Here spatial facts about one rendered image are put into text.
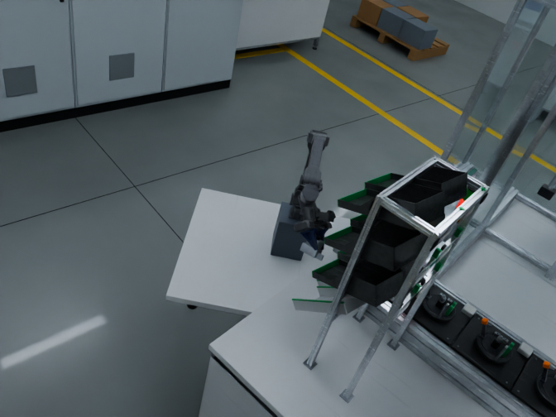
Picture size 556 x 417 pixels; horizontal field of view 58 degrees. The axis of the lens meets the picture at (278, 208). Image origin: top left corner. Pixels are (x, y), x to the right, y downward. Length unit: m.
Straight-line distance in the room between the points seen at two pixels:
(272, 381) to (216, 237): 0.73
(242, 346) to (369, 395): 0.49
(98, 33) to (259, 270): 2.70
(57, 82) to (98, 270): 1.71
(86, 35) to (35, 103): 0.65
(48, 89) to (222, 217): 2.35
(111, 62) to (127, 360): 2.51
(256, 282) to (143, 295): 1.16
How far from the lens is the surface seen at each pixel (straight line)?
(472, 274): 2.60
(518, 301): 2.61
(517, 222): 3.12
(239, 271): 2.15
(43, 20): 4.15
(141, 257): 3.34
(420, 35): 7.28
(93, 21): 4.28
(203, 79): 5.06
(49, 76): 4.33
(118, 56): 4.48
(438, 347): 2.06
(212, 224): 2.33
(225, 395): 2.04
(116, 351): 2.92
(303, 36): 6.47
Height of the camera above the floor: 2.43
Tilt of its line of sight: 39 degrees down
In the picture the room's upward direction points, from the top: 15 degrees clockwise
